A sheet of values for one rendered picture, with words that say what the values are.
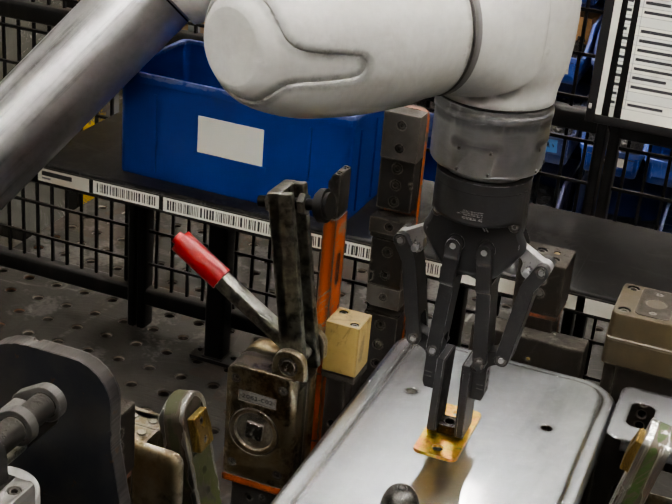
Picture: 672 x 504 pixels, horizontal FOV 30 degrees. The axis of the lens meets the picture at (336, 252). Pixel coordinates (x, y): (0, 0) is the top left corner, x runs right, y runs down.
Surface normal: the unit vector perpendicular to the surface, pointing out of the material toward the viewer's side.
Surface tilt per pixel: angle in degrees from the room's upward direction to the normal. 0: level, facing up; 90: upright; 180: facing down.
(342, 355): 90
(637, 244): 0
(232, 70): 90
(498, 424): 0
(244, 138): 90
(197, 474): 78
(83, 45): 66
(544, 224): 0
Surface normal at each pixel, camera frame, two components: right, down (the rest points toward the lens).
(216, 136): -0.39, 0.36
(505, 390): 0.08, -0.90
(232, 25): -0.70, 0.27
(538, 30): 0.52, 0.40
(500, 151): 0.01, 0.42
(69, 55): -0.08, -0.04
